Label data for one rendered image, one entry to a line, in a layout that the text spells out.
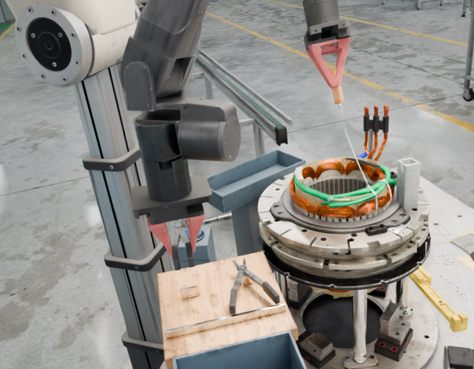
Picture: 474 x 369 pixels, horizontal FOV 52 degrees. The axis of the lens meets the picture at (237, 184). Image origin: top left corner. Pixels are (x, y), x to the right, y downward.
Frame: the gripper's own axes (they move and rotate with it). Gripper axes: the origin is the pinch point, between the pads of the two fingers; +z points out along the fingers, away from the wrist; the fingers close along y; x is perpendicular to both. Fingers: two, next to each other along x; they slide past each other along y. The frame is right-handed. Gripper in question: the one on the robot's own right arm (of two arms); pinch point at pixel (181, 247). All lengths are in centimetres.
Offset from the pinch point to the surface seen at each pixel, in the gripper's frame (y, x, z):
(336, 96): 30.9, 17.8, -11.8
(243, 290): 8.3, 2.3, 12.0
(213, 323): 2.5, -4.5, 10.9
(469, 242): 74, 33, 39
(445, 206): 80, 53, 41
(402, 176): 40.1, 10.9, 2.4
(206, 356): 0.5, -8.6, 12.6
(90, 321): -48, 134, 121
